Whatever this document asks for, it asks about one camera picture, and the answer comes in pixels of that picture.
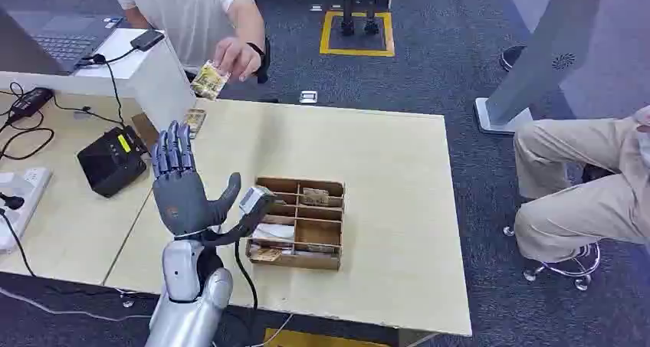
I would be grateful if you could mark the black wrist watch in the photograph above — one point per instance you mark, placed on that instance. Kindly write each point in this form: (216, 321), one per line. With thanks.
(262, 60)

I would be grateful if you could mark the white card stack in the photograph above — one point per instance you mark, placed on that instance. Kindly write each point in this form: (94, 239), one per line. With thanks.
(274, 231)

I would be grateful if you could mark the person in white shirt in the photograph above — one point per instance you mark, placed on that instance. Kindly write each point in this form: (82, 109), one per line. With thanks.
(183, 15)

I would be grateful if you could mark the white desk riser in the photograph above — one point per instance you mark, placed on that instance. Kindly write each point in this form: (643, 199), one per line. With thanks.
(147, 81)

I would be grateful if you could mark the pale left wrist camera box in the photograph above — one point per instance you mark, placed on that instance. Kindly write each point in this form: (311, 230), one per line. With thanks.
(254, 199)

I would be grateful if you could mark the brown cardboard piece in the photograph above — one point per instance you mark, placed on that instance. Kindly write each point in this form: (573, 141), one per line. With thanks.
(144, 131)

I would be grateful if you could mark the black robot legs stand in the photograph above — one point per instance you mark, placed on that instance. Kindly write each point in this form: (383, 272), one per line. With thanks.
(358, 10)

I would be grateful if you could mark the black plug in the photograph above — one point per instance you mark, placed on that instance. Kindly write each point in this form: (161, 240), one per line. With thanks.
(11, 201)

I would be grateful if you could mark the grey laptop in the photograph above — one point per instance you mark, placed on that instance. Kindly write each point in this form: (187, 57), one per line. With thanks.
(61, 40)

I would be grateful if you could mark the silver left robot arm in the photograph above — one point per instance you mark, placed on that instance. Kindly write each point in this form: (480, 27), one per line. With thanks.
(185, 294)

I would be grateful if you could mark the dark patterned card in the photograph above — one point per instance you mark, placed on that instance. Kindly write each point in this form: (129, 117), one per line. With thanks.
(195, 121)

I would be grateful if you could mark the white pillar stand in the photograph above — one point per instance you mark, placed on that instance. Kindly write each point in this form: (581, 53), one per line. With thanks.
(538, 55)

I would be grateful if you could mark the black power adapter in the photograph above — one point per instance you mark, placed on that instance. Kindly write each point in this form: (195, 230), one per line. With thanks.
(31, 102)

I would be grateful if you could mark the black device with yellow label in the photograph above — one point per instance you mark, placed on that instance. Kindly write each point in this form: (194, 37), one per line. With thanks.
(111, 162)

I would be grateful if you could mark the silver floor socket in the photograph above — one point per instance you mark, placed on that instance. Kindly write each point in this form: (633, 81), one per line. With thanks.
(308, 97)

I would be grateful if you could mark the brown printed card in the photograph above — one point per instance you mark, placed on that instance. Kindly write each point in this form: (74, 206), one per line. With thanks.
(316, 196)

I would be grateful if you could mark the white power strip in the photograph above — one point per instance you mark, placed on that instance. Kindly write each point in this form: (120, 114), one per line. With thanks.
(20, 202)

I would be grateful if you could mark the wooden card box with compartments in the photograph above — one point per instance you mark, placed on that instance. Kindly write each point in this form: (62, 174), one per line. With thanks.
(317, 230)

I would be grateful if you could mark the chrome stool base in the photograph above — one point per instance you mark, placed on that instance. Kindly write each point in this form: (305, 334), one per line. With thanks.
(568, 268)

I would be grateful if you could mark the yellow patterned card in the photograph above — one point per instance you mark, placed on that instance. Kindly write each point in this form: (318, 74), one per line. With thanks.
(209, 81)

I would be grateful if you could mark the black phone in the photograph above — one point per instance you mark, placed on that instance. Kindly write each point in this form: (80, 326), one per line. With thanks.
(147, 39)

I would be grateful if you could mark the orange-brown printed card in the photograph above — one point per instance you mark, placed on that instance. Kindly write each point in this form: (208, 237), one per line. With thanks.
(265, 255)

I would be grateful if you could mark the person's hand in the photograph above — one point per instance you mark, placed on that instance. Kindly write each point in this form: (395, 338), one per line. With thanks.
(236, 58)

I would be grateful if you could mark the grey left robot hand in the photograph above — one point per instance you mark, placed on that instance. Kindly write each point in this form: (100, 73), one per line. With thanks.
(180, 200)

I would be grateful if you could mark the seated person in beige trousers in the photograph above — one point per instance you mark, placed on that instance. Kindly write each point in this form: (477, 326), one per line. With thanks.
(579, 182)

